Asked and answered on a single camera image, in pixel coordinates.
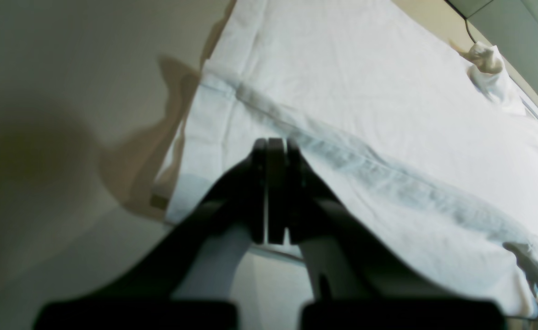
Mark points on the white T-shirt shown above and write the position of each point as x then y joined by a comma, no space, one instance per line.
387,115

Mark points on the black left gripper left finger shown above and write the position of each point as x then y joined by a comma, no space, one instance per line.
184,283

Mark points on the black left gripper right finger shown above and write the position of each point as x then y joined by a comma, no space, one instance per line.
358,283

